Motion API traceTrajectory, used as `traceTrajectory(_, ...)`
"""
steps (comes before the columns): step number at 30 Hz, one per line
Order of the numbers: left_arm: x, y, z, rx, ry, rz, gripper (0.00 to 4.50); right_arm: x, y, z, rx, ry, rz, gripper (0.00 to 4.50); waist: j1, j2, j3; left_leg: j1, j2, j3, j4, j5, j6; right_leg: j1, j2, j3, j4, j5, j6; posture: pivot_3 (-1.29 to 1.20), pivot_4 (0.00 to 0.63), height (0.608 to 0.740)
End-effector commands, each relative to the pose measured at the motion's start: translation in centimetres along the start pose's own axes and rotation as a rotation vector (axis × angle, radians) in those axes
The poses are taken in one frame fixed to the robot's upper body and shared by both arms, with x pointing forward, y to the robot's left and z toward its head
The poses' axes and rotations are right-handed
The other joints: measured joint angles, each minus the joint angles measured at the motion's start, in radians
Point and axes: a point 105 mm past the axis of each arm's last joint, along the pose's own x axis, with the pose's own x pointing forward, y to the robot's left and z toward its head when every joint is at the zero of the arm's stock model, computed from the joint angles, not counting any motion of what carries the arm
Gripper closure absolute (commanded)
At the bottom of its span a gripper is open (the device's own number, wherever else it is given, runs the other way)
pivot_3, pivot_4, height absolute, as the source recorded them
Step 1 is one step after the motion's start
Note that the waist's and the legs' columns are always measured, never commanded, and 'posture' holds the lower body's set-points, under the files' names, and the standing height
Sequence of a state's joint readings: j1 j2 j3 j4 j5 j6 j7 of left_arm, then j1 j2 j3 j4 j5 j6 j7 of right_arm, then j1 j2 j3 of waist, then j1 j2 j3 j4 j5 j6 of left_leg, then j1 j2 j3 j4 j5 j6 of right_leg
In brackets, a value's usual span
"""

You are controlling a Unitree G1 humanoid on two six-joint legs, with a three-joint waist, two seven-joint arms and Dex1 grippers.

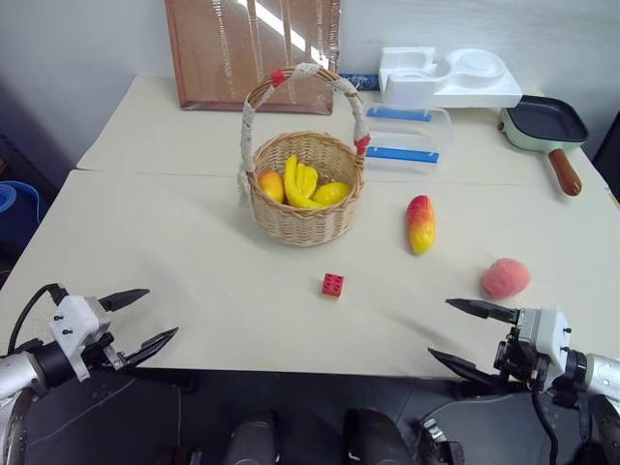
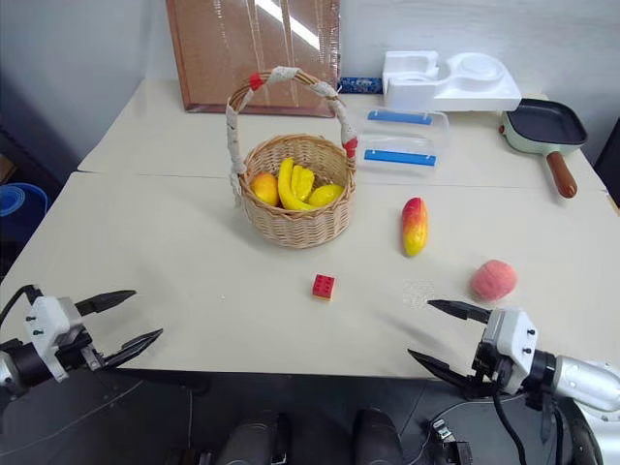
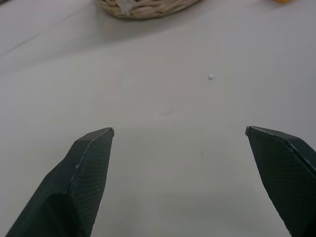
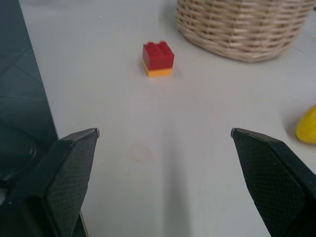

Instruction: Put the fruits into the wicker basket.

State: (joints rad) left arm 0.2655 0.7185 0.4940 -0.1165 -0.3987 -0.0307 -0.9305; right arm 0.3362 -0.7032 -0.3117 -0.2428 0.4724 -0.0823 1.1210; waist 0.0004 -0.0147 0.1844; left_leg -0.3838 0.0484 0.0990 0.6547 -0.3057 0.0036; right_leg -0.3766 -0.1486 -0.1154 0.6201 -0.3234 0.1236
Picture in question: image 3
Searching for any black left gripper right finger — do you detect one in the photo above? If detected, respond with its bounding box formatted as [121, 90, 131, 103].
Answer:
[245, 125, 316, 237]

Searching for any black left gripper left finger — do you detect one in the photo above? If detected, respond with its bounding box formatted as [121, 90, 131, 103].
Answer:
[4, 127, 115, 237]

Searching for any woven wicker basket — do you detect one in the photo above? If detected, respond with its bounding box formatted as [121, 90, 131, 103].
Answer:
[95, 0, 203, 20]

